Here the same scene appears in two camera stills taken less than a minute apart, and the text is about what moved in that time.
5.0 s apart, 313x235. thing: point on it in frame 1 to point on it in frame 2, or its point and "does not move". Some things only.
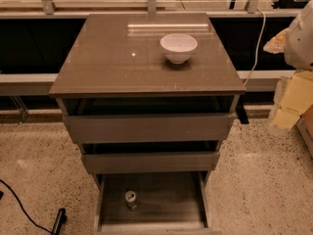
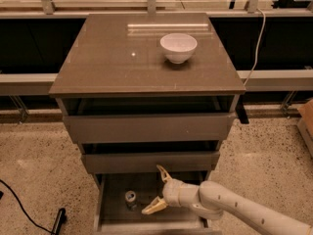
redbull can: (131, 200) does not move
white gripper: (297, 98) to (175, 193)
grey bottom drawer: (153, 203) does not move
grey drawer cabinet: (149, 98) does not move
